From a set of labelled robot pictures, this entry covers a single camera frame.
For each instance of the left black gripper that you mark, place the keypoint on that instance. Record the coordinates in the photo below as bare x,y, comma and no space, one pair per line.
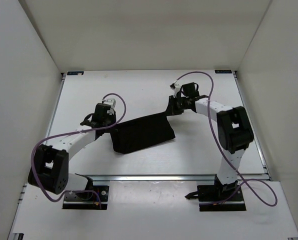
113,116

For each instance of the aluminium table rail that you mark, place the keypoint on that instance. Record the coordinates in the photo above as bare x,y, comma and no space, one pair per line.
168,177

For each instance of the right blue table label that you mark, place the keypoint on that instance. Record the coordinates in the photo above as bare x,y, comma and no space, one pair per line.
222,71

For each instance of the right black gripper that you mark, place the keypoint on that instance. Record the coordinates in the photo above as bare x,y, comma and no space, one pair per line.
172,110

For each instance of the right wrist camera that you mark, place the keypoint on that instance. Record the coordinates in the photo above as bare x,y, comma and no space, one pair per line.
176,89

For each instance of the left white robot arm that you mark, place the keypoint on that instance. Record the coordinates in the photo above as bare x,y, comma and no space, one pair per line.
51,162

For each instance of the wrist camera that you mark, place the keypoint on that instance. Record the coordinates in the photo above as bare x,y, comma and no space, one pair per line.
176,89
112,103

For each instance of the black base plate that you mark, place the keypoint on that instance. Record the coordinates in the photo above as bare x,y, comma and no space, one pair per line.
88,201
211,200

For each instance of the left blue table label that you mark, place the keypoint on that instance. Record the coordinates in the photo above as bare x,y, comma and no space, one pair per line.
75,73

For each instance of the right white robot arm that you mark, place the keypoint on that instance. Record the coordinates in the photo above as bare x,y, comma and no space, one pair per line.
234,132

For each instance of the black skirt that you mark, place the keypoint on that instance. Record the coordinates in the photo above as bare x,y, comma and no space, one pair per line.
141,133

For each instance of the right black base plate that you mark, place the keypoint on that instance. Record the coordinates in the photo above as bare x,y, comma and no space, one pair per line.
211,200

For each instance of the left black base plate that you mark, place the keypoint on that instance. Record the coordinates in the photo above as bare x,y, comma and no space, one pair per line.
88,201

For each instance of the blue table label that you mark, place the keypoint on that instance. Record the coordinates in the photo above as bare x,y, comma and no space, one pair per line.
222,71
75,73

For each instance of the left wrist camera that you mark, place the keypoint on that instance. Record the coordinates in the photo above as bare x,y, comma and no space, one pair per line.
112,103

